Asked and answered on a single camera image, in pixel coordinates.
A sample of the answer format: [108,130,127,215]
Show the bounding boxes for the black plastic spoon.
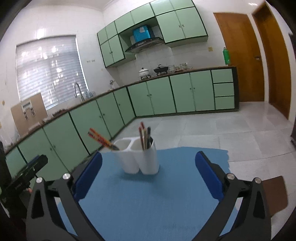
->
[147,126,151,149]

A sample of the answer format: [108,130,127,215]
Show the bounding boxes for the silver metal spoon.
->
[149,137,154,147]

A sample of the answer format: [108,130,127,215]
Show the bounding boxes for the plain wooden chopstick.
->
[142,128,148,150]

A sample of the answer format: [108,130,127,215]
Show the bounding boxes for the green lower kitchen cabinets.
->
[6,67,239,180]

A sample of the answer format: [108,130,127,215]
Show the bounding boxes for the green kitchen cabinets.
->
[97,1,208,68]
[6,67,239,180]

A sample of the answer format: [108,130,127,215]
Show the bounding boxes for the green upper kitchen cabinets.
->
[97,1,208,68]

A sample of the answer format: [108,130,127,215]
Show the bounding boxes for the cardboard box with printing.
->
[11,93,48,137]

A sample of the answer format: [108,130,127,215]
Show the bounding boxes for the white double utensil holder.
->
[112,137,159,175]

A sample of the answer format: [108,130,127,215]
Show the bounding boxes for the chrome sink faucet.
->
[74,82,85,102]

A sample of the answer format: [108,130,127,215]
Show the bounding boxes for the blue table mat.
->
[58,146,239,241]

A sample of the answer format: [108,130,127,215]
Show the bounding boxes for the black glass cabinet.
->
[290,121,296,147]

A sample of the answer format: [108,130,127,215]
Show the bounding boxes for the white window blinds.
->
[16,35,89,109]

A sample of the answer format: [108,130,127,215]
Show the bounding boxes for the white cooking pot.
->
[138,67,151,80]

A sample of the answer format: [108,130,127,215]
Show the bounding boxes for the black wok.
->
[154,64,169,76]

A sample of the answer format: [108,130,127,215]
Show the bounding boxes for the brown wooden door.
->
[214,13,264,102]
[252,1,291,118]

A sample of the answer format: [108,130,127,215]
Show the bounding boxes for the blue box on hood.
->
[133,25,154,43]

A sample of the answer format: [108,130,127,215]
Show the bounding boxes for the green bottle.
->
[222,47,231,66]

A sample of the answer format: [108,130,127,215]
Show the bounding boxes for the black range hood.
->
[125,37,165,54]

